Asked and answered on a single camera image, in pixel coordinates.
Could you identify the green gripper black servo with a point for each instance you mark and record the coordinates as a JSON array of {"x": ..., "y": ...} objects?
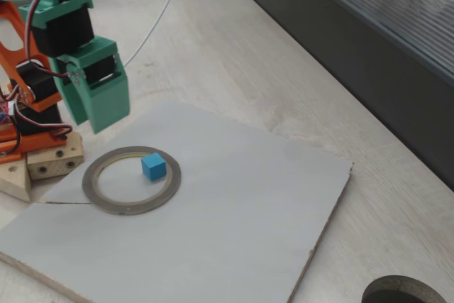
[{"x": 106, "y": 98}]

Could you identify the blue cube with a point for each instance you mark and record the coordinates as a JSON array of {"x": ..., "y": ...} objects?
[{"x": 153, "y": 168}]

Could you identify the green orange robot arm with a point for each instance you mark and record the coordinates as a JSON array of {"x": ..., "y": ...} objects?
[{"x": 62, "y": 31}]

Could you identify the wooden arm mounting base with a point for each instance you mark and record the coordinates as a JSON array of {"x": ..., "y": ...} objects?
[{"x": 53, "y": 166}]

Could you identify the white laminated board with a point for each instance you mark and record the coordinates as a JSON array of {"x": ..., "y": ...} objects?
[{"x": 213, "y": 246}]

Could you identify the grey ribbed desk partition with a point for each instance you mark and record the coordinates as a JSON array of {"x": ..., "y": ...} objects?
[{"x": 354, "y": 51}]

